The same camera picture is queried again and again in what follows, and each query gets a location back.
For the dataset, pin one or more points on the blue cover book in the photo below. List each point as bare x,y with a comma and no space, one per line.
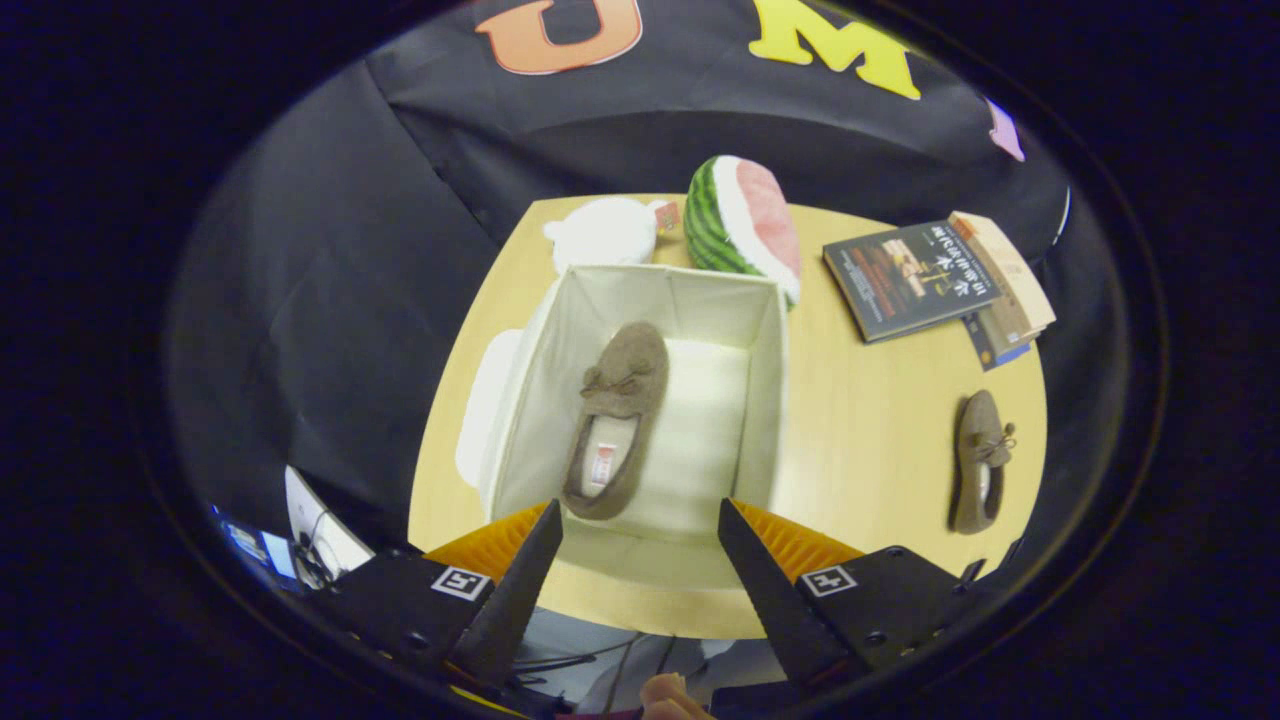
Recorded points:
995,350

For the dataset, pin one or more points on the beige cover book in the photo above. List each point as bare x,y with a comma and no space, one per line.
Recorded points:
1010,275

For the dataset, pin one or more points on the watermelon slice plush toy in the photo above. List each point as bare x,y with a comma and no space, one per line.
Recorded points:
720,225

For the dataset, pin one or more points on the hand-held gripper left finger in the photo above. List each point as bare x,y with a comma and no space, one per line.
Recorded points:
510,610

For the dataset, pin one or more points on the dark cover book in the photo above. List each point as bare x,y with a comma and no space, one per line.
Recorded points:
905,280

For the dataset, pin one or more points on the cream fabric storage box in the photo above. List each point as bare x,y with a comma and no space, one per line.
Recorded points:
700,440

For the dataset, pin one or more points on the blue lit screen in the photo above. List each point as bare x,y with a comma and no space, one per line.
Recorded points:
250,545

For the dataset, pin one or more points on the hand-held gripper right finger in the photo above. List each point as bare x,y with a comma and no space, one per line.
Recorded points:
775,600

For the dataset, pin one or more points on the brown shoe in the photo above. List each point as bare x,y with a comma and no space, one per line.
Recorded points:
625,380
975,430

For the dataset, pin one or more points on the white panel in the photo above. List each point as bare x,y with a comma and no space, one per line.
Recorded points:
325,520

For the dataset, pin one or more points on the white plush toy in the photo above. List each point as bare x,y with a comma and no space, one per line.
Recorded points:
600,235

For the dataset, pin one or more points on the black backdrop cloth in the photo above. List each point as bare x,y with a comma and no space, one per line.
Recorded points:
330,300

